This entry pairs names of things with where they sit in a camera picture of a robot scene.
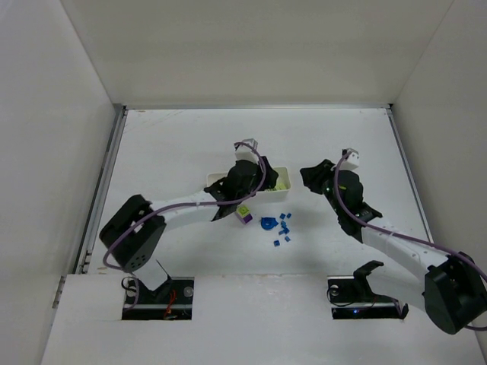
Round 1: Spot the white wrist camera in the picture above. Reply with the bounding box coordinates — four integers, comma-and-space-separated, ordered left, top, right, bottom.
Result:
234, 138, 259, 163
341, 148, 360, 171

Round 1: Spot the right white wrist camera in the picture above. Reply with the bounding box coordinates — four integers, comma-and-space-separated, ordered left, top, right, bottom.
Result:
341, 148, 360, 171

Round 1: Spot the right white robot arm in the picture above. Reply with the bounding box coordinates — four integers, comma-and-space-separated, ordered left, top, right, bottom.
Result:
300, 160, 486, 335

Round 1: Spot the green and purple lego stack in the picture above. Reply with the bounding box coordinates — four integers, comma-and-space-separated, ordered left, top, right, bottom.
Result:
235, 205, 253, 225

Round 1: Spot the light green lego brick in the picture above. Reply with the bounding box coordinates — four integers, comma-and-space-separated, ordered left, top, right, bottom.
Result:
266, 182, 288, 192

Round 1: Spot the white three-compartment tray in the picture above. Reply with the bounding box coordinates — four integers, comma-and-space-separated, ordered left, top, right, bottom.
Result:
203, 160, 291, 205

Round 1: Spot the blue lego arch cluster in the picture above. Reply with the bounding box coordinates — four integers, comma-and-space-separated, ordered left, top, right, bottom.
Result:
260, 217, 279, 230

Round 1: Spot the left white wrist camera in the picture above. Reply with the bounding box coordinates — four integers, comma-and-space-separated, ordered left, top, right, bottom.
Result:
234, 138, 259, 163

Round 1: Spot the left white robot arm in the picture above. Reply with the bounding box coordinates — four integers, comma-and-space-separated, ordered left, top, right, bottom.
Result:
99, 157, 279, 291

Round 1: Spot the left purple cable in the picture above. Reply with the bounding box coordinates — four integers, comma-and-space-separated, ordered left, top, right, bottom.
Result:
102, 142, 267, 313

